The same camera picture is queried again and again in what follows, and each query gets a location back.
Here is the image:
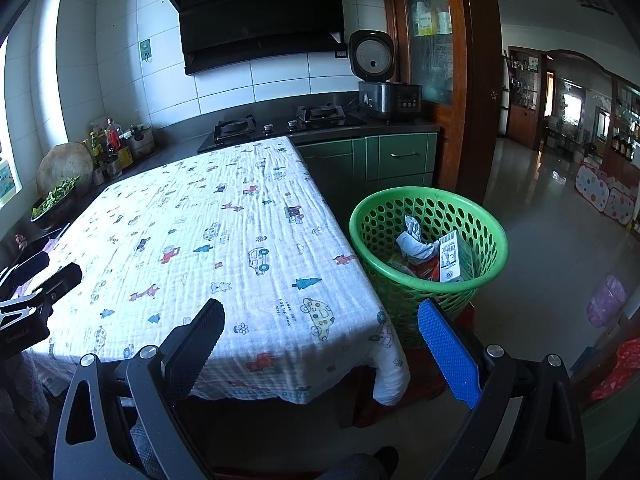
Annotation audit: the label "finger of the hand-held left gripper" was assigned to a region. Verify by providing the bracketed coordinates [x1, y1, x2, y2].
[0, 252, 51, 288]
[30, 263, 82, 308]

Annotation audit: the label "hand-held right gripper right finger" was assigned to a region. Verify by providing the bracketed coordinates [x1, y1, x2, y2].
[417, 298, 586, 480]

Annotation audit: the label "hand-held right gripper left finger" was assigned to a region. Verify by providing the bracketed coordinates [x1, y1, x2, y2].
[52, 299, 226, 480]

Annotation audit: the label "green plastic wastebasket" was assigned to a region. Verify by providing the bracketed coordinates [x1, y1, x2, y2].
[349, 186, 509, 348]

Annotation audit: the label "white milk carton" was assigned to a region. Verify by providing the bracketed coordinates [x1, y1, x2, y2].
[432, 230, 476, 283]

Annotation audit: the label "grey paper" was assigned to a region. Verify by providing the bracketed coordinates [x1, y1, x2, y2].
[396, 214, 441, 265]

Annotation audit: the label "person's left forearm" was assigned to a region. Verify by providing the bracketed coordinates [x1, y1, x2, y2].
[0, 360, 48, 436]

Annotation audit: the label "purple cloth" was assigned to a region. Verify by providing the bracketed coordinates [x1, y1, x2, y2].
[42, 227, 68, 256]

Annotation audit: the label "dark bowl of greens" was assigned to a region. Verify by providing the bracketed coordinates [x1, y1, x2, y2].
[30, 176, 83, 231]

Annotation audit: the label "round wooden chopping board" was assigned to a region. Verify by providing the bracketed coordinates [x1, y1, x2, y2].
[36, 142, 95, 196]

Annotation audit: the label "printed cartoon tablecloth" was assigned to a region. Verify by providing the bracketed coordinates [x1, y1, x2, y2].
[22, 136, 412, 406]

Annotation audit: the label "cluster of condiment bottles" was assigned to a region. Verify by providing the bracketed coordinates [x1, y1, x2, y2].
[87, 117, 136, 186]

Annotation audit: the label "window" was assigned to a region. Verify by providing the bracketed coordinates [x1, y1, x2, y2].
[0, 35, 23, 206]

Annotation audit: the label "metal pot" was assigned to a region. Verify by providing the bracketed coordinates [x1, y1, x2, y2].
[127, 122, 157, 158]

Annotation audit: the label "red plastic bag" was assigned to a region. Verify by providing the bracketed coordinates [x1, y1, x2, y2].
[590, 337, 640, 401]

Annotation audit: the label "green base cabinets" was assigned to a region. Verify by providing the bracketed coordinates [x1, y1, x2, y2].
[295, 131, 441, 211]

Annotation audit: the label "polka dot play tent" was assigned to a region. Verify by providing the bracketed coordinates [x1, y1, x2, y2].
[574, 160, 640, 233]

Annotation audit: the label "black gas stove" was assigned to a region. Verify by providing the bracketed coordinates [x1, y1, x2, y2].
[196, 104, 366, 153]

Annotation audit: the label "wooden display cabinet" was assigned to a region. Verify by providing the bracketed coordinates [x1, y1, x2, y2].
[505, 46, 548, 151]

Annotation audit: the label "rice cooker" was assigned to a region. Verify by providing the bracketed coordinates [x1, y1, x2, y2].
[348, 30, 423, 122]

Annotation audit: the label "wooden glass-door cabinet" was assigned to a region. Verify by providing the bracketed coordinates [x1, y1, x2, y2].
[378, 0, 503, 206]

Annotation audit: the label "black range hood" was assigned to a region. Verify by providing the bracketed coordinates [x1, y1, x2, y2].
[162, 0, 358, 77]

